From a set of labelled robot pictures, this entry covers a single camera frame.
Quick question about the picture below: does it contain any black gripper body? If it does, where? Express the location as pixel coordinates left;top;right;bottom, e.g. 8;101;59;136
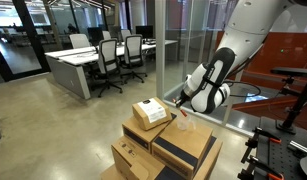
179;91;190;103

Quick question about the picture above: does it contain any orange capped marker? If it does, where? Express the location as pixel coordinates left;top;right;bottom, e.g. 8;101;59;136
172;98;187;117

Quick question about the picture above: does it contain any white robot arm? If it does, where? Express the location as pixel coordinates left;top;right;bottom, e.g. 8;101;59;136
174;0;307;114

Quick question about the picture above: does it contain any clear plastic measuring jug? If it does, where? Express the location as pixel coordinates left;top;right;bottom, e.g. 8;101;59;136
177;114;196;130

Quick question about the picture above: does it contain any cardboard box under jug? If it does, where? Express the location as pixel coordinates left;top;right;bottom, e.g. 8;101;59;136
152;118;213;180

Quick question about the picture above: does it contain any small cardboard box with label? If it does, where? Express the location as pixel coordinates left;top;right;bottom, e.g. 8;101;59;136
132;97;172;130

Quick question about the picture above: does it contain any cardboard box under small box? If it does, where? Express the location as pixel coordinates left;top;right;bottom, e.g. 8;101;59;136
122;114;176;153

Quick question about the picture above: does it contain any large bottom cardboard box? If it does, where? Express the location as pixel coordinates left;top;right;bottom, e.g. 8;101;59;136
100;136;222;180

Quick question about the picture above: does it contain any black computer monitor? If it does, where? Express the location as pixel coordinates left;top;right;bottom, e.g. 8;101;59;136
136;25;153;39

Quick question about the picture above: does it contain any grey mesh office chair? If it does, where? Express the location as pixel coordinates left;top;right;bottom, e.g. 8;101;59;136
91;39;123;97

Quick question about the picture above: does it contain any black orange clamp far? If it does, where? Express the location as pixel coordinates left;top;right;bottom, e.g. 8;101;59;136
240;126;283;164

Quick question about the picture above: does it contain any black orange clamp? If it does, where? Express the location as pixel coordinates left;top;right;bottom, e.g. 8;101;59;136
240;126;283;164
237;155;285;180

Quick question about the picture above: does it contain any black orange clamp near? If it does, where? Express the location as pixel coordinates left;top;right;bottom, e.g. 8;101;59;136
237;155;285;180

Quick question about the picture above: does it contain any white office desk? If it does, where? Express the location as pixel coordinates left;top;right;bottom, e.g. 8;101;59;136
44;39;179;100

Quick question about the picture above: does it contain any black perforated mounting table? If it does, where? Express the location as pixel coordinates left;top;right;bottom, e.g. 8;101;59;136
256;117;307;180

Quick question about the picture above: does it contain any black camera stand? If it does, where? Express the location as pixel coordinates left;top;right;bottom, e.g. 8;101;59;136
270;66;307;136

